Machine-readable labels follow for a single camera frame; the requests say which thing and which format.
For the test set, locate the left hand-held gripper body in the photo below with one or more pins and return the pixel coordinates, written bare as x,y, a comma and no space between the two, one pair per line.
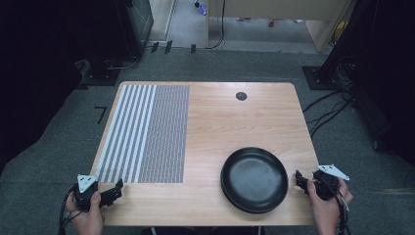
84,196

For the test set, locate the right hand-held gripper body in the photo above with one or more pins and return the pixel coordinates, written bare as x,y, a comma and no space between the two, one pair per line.
326,186

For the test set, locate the person's left hand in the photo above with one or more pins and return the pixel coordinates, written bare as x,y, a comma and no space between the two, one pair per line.
87,222

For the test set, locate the person's right hand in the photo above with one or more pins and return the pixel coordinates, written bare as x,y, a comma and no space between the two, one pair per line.
328,215

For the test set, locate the black plate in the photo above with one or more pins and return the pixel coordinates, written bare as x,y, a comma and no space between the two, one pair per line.
254,178
235,207

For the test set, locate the grey striped placemat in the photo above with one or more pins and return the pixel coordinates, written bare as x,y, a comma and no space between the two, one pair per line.
153,133

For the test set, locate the person's dark clothing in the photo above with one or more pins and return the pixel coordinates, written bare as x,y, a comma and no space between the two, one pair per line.
202,231

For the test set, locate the black stand base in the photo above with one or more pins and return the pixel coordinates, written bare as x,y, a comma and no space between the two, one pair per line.
101,76
318,80

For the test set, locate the small red object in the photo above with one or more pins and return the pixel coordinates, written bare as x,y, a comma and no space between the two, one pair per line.
271,22

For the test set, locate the dark glass cabinet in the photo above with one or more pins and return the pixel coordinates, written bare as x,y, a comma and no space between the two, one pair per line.
138,23

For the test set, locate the light wooden cabinet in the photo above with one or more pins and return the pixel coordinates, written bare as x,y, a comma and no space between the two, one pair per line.
277,8

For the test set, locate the small purple object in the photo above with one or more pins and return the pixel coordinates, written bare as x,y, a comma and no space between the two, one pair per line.
202,9

